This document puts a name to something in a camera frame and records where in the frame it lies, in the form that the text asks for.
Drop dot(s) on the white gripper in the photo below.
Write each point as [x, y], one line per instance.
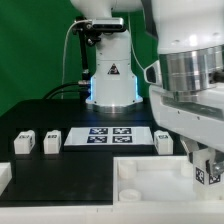
[202, 121]

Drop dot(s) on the white square table top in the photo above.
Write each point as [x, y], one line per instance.
[153, 179]

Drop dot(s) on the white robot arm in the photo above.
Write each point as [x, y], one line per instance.
[188, 98]

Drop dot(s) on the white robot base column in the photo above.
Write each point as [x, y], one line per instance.
[113, 87]

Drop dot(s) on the white tag plate with markers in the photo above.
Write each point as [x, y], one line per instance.
[109, 136]

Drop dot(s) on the black camera on mount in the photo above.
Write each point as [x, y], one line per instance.
[101, 25]

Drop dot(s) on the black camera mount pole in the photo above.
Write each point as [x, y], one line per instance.
[85, 68]

